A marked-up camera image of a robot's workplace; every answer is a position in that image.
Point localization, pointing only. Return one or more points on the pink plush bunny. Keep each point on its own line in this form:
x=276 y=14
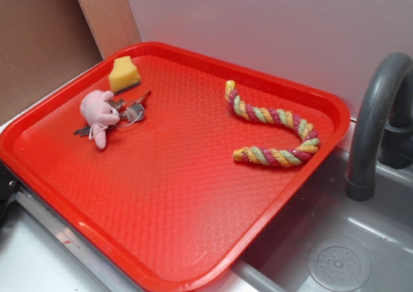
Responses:
x=99 y=115

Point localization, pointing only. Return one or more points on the red plastic tray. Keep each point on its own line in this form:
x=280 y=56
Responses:
x=165 y=201

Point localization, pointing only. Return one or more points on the yellow sponge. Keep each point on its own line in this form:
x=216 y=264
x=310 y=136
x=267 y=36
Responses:
x=124 y=75

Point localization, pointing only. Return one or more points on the grey plastic sink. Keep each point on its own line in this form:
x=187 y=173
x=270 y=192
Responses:
x=324 y=241

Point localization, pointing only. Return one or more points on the wooden board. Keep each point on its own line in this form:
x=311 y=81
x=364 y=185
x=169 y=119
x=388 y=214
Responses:
x=111 y=23

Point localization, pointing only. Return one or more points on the grey plastic faucet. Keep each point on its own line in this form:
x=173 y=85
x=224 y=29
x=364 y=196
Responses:
x=383 y=131

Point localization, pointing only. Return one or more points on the black object at left edge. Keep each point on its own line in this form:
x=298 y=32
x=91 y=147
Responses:
x=9 y=187

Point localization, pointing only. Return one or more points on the multicolour twisted rope toy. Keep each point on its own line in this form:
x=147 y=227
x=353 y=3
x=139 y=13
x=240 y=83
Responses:
x=269 y=156

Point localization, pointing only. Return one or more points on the silver keys on ring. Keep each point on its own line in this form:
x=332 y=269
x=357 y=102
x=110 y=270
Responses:
x=130 y=112

